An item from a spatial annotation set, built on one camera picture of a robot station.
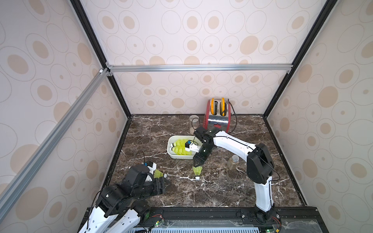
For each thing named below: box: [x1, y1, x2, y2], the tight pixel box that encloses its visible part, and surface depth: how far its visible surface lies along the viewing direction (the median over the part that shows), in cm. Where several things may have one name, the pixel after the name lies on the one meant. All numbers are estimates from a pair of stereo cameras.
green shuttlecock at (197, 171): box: [192, 166, 203, 181], surface depth 87 cm
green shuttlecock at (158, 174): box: [153, 168, 164, 179], surface depth 87 cm
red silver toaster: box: [203, 97, 232, 134], surface depth 97 cm
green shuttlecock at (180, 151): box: [169, 146, 193, 156], surface depth 97 cm
